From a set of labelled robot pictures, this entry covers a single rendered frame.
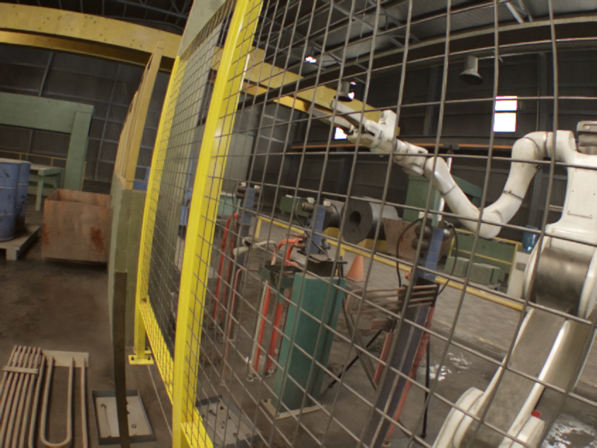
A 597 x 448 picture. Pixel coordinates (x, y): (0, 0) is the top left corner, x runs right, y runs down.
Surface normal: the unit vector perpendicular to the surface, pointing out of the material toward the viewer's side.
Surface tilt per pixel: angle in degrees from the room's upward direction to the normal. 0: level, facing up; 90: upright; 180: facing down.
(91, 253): 90
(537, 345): 54
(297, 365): 90
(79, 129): 90
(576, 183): 74
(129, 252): 90
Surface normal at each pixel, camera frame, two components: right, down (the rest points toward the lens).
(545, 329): -0.56, -0.66
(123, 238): 0.53, 0.17
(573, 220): -0.76, -0.32
